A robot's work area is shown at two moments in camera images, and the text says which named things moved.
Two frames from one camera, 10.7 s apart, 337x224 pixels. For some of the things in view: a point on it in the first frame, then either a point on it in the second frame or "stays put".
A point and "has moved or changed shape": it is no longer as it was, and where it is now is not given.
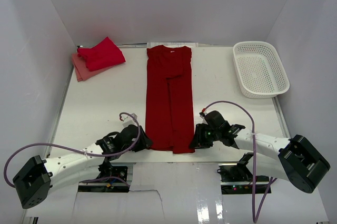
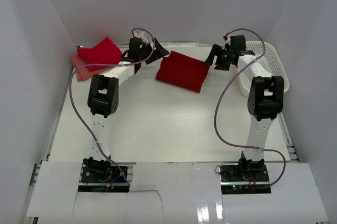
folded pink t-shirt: [82, 71] stays put
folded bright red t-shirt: [103, 54] stays put
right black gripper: [197, 136] → [221, 57]
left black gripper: [144, 142] → [149, 49]
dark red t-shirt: [169, 109] has moved or changed shape
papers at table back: [174, 44] stays put
